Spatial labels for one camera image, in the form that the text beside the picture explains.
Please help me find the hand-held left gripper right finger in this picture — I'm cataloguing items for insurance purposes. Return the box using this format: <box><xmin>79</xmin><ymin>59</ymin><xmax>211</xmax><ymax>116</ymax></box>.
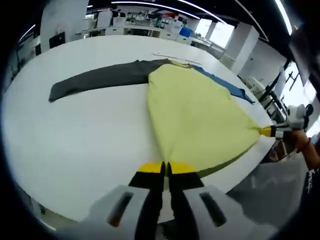
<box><xmin>166</xmin><ymin>161</ymin><xmax>261</xmax><ymax>240</ymax></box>

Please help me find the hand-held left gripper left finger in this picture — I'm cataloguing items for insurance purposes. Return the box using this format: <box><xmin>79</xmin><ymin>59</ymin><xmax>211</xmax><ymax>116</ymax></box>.
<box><xmin>82</xmin><ymin>161</ymin><xmax>166</xmax><ymax>240</ymax></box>

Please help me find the yellow garment with grey and blue sleeves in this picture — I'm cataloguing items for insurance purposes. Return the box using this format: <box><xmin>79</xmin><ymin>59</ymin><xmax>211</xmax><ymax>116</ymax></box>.
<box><xmin>48</xmin><ymin>58</ymin><xmax>272</xmax><ymax>174</ymax></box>

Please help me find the person's right hand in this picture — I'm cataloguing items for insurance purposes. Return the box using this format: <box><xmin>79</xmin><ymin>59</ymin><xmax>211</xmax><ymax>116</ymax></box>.
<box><xmin>286</xmin><ymin>128</ymin><xmax>311</xmax><ymax>152</ymax></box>

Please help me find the office chair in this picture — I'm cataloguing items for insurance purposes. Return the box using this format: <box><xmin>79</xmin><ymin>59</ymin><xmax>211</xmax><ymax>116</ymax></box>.
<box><xmin>269</xmin><ymin>138</ymin><xmax>299</xmax><ymax>164</ymax></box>

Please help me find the white pillar by window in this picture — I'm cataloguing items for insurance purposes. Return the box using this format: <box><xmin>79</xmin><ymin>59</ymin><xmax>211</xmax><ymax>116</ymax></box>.
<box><xmin>223</xmin><ymin>23</ymin><xmax>260</xmax><ymax>74</ymax></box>

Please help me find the blue bin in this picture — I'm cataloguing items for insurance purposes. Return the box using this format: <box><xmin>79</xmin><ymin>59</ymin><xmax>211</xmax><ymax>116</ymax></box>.
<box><xmin>179</xmin><ymin>26</ymin><xmax>194</xmax><ymax>39</ymax></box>

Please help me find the white shelving with clutter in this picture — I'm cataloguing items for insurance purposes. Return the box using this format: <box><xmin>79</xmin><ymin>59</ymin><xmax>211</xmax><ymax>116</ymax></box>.
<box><xmin>86</xmin><ymin>7</ymin><xmax>183</xmax><ymax>41</ymax></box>

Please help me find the black box at pillar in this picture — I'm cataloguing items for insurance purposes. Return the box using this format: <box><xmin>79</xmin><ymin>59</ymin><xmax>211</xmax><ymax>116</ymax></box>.
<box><xmin>48</xmin><ymin>32</ymin><xmax>67</xmax><ymax>49</ymax></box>

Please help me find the white square pillar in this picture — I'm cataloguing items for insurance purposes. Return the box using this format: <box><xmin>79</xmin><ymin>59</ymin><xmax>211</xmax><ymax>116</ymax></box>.
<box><xmin>40</xmin><ymin>0</ymin><xmax>89</xmax><ymax>51</ymax></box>

